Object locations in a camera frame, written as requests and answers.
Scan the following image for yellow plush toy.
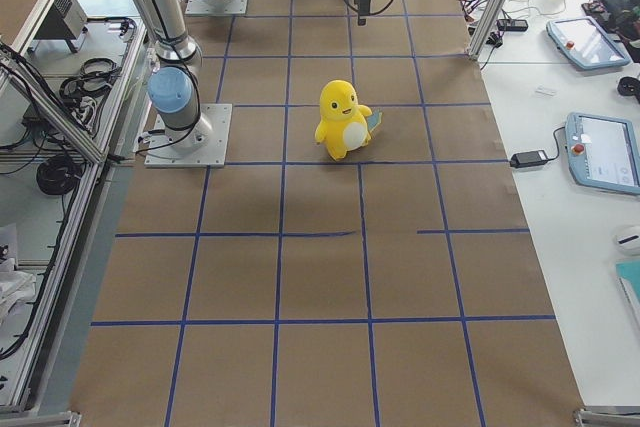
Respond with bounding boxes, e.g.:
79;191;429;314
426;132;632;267
314;80;382;161

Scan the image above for black power adapter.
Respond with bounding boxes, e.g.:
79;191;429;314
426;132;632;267
509;150;550;169

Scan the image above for blue teach pendant far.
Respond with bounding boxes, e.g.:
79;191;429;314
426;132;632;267
546;16;631;70

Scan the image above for blue teach pendant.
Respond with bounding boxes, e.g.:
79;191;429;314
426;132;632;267
565;112;639;196
546;16;631;70

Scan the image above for blue teach pendant near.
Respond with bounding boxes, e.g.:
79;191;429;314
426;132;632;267
565;112;639;196

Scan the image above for grey electronics box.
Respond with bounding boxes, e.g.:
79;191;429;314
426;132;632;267
34;0;88;53

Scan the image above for coiled black cable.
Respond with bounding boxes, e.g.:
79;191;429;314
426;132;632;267
35;154;84;197

